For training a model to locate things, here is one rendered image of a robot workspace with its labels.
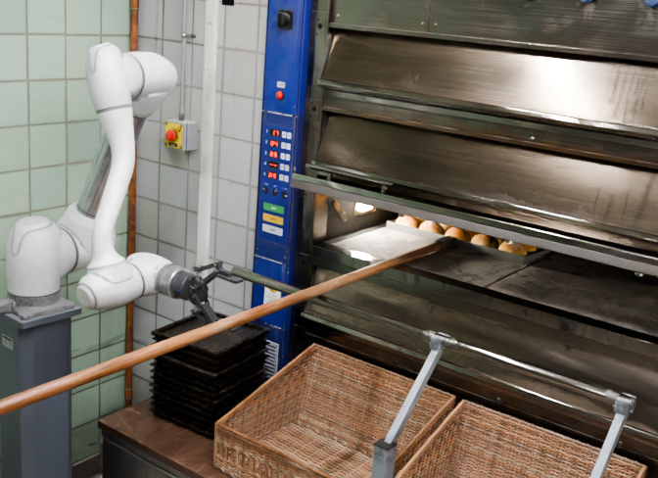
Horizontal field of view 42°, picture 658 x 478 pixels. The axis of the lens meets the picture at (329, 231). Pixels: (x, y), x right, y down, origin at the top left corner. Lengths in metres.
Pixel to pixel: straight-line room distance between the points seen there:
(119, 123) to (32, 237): 0.46
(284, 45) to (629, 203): 1.19
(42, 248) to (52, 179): 0.60
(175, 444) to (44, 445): 0.40
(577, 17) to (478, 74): 0.31
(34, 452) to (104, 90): 1.16
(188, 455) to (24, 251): 0.80
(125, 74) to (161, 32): 0.82
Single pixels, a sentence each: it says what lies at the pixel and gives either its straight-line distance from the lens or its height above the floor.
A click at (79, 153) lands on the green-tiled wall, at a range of 3.28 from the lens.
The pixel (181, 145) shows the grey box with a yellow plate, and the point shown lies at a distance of 3.13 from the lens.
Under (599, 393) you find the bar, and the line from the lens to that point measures 2.08.
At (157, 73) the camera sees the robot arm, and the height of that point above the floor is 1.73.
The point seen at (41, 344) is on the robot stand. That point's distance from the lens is 2.75.
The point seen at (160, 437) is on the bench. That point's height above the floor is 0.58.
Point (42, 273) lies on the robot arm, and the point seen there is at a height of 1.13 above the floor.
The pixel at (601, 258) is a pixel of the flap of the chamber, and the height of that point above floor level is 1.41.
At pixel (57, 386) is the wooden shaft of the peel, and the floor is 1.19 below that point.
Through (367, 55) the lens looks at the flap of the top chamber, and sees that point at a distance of 2.69.
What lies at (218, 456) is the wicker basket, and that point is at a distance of 2.70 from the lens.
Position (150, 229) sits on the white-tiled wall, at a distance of 3.43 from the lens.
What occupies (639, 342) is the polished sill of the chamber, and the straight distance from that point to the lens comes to 2.42.
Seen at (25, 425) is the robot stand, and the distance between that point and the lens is 2.86.
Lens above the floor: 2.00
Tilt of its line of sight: 15 degrees down
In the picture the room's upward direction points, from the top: 4 degrees clockwise
